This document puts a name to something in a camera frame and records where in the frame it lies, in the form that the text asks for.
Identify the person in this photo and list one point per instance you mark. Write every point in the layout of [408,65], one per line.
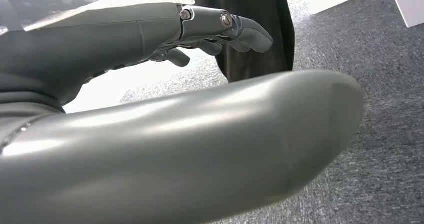
[251,24]

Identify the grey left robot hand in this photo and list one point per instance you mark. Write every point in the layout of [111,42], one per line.
[172,143]

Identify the white panel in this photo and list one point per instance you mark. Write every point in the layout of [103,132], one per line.
[410,1]

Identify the dark grey carpet mat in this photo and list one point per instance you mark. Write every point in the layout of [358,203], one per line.
[387,123]

